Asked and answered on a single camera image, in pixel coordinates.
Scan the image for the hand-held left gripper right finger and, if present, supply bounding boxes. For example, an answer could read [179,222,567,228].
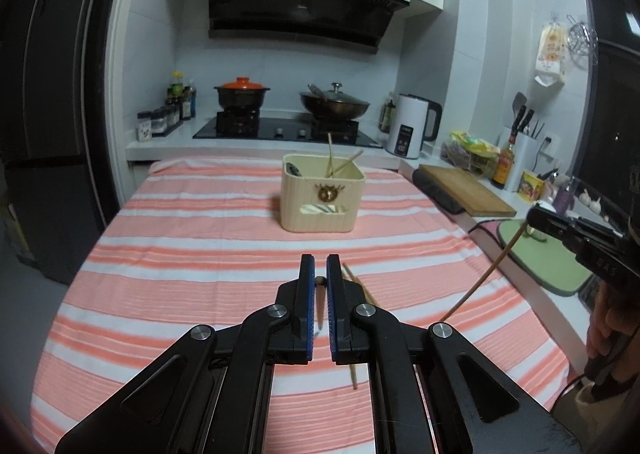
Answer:
[326,254,583,454]

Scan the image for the white electric kettle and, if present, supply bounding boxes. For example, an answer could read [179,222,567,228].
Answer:
[385,93,443,160]

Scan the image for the white knife holder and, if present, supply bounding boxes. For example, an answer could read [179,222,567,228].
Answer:
[497,127,542,192]

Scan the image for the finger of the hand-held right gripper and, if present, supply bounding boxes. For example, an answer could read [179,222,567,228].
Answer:
[526,204,581,249]

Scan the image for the wooden cutting board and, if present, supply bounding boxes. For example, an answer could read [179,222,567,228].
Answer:
[419,164,517,217]

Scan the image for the black clay pot orange lid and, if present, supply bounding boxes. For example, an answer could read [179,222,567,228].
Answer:
[214,77,271,111]

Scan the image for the purple cup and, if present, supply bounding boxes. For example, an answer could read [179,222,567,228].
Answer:
[552,174,576,215]

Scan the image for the dark refrigerator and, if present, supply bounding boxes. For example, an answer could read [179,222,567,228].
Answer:
[0,0,121,285]

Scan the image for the cream plastic utensil holder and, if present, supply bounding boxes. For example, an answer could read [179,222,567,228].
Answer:
[280,153,366,233]

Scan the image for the amber bottle with red label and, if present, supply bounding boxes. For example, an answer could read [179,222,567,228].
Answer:
[491,131,518,190]

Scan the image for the orange white striped tablecloth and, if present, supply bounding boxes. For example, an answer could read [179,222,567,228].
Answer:
[27,157,571,454]

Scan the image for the black gas hob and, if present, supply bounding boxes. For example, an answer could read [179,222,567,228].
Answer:
[192,109,382,147]

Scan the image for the dark wok with glass lid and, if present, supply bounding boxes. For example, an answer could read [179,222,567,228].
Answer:
[299,82,372,121]

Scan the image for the sauce bottle with yellow cap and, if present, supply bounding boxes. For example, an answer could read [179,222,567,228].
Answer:
[167,72,184,108]

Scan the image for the dark sauce bottle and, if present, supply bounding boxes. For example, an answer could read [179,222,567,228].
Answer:
[181,80,197,121]

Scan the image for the hanging printed paper bag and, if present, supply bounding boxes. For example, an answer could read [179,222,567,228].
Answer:
[534,23,568,88]

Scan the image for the grey spatula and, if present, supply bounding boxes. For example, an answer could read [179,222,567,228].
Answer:
[511,92,528,130]

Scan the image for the hanging metal steamer rack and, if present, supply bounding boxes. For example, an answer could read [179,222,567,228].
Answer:
[566,14,599,68]

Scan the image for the person's right hand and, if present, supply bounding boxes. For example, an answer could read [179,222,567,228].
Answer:
[586,279,640,375]

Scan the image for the green cutting board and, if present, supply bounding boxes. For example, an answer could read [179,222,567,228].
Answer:
[495,219,593,296]

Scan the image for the yellow snack bag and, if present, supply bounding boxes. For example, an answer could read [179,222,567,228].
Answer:
[440,130,501,170]

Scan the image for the yellow printed mug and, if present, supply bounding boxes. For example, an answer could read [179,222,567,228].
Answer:
[517,170,546,205]

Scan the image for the glass oil bottle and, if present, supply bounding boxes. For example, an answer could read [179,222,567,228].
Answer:
[378,93,397,132]

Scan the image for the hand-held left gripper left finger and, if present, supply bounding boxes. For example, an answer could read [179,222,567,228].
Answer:
[55,254,317,454]

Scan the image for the black range hood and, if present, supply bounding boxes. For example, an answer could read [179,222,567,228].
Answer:
[202,0,412,54]

